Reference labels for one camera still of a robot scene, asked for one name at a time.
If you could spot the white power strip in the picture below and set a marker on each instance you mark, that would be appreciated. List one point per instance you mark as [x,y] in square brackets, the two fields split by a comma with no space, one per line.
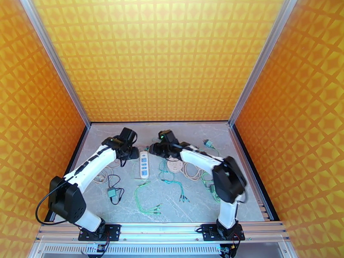
[144,174]

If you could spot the light green USB charger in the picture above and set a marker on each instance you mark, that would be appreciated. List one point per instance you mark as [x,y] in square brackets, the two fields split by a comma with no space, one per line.
[212,189]

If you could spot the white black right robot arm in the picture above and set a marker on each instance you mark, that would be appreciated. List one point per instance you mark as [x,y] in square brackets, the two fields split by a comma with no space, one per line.
[227,214]

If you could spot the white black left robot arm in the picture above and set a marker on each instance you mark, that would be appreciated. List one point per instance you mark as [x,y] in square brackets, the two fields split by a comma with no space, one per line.
[86,168]

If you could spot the black table edge strip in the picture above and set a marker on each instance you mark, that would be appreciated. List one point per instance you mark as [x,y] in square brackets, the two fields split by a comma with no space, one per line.
[79,147]
[271,211]
[161,121]

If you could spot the perforated metal panel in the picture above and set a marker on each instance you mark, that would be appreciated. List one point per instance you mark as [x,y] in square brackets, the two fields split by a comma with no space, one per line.
[161,249]

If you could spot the small circuit board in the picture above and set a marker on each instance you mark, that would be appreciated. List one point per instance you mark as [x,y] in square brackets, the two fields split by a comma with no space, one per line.
[99,248]
[227,249]

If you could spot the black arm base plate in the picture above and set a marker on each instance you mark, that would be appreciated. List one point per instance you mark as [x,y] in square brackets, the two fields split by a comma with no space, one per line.
[208,233]
[114,231]

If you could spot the aluminium front rail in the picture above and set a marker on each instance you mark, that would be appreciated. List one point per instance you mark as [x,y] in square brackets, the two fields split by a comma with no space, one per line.
[161,230]

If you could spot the aluminium frame post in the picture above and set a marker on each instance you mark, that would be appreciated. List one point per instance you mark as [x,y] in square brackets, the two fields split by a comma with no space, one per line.
[262,61]
[55,61]

